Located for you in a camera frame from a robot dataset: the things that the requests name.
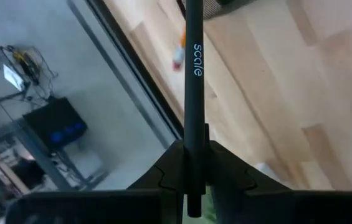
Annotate black pen with white print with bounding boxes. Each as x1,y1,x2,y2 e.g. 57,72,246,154
183,0,207,218

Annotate wire shelf cart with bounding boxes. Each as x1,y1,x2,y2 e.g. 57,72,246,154
0,45,59,108

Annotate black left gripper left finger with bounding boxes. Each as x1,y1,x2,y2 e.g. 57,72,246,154
127,139,186,224

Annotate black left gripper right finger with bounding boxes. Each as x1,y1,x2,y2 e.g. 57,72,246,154
204,123,290,224

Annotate black computer box blue lights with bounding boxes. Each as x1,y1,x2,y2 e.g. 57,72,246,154
22,96,88,151

